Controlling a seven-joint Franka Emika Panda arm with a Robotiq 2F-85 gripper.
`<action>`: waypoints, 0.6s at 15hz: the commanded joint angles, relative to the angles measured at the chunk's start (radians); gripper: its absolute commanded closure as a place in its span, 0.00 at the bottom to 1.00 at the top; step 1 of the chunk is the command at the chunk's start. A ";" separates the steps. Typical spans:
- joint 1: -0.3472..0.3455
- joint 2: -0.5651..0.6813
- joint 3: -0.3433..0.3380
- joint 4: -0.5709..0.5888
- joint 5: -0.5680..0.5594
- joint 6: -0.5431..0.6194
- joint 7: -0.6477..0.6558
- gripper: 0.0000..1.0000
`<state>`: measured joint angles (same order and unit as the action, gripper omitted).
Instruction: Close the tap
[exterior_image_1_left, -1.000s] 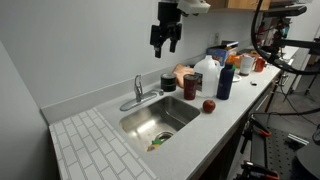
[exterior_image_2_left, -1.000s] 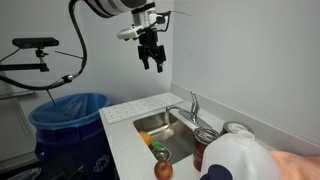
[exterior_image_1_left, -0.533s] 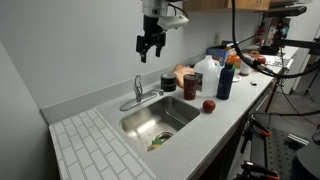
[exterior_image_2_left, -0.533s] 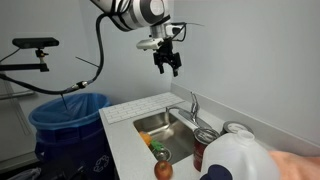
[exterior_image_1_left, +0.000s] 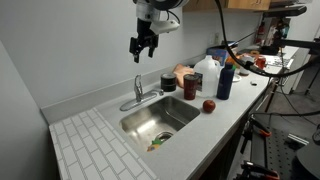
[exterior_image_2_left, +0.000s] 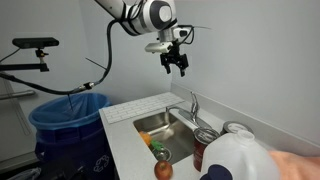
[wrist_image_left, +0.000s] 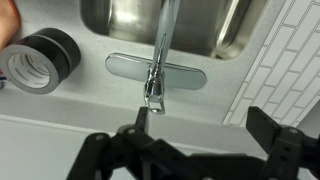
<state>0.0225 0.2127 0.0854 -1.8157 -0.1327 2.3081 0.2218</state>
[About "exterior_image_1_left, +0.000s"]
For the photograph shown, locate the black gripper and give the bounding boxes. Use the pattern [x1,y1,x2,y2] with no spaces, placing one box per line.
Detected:
[129,18,159,64]

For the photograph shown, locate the chrome tap lever handle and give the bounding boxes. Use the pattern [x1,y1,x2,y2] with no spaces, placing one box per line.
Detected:
[133,74,144,96]

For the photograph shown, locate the black tin can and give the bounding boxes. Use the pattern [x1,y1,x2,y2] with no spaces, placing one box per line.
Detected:
[160,72,178,93]

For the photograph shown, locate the pink soft cloth item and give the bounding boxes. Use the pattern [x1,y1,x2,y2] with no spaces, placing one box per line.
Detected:
[171,63,195,89]

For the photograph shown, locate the chrome faucet spout and base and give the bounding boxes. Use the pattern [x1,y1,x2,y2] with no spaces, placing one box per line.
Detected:
[119,88,165,112]

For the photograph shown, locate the dark red metal tumbler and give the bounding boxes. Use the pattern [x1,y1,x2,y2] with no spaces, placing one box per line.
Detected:
[182,73,200,101]

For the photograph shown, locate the translucent plastic gallon jug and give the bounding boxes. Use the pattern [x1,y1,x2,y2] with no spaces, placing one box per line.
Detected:
[193,54,222,99]

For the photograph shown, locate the stainless steel sink basin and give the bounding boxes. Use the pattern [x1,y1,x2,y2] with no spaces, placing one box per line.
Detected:
[118,95,201,154]

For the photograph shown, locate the blue cardboard box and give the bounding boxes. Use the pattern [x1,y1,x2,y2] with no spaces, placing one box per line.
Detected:
[205,40,240,66]

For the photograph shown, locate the orange object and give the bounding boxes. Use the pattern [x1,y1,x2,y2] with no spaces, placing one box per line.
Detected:
[225,54,242,69]

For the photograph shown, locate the red apple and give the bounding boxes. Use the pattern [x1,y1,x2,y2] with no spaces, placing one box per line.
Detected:
[202,99,217,114]

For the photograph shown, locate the dark blue bottle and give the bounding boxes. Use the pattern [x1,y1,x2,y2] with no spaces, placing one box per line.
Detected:
[216,62,236,101]

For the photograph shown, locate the metal sink drain strainer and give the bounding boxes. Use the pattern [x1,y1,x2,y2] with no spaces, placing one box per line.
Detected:
[155,131,175,142]

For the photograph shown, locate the green toy piece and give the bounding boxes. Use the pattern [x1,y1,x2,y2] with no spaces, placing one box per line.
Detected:
[151,138,165,148]

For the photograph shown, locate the white plastic container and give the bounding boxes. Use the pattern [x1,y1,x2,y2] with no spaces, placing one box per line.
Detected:
[238,54,254,76]

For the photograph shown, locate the orange toy piece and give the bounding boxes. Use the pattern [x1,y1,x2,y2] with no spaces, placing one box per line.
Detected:
[146,143,158,153]

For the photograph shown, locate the red fire extinguisher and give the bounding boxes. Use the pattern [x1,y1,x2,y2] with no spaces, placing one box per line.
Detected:
[255,21,267,45]

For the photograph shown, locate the red cup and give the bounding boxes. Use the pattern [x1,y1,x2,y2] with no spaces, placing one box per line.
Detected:
[254,54,267,71]

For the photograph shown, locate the white brick pattern mat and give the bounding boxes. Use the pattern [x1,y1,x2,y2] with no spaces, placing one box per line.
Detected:
[48,107,158,180]

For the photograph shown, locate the black white checkerboard sheet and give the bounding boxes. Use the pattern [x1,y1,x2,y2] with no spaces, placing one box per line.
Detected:
[266,54,295,70]

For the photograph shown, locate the black tripod legs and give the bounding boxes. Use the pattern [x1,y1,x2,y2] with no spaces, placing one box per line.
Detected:
[264,77,285,114]

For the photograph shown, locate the black overhead shelf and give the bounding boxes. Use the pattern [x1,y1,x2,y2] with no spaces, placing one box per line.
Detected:
[262,4,308,19]

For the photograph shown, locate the black perforated breadboard table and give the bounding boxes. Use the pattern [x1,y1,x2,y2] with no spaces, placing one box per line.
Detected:
[250,125,303,180]

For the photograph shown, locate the black round stool seat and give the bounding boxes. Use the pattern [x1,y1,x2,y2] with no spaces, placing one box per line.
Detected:
[290,142,320,180]

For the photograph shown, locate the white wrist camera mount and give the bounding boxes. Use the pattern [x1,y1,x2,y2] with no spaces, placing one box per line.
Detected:
[149,19,181,36]

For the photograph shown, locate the white wall outlet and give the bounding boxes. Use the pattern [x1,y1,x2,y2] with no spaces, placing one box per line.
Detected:
[209,31,222,46]

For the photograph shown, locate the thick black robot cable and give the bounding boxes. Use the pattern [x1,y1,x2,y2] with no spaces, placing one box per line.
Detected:
[214,0,320,80]

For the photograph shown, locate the wooden wall cabinet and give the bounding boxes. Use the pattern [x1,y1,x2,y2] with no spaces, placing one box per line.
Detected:
[182,0,272,13]

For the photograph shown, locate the black clamp orange handle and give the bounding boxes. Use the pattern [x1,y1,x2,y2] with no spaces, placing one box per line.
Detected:
[247,115,273,139]
[238,160,282,180]

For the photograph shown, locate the silver metal bracket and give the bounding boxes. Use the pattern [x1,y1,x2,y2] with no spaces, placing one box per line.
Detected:
[286,132,310,147]

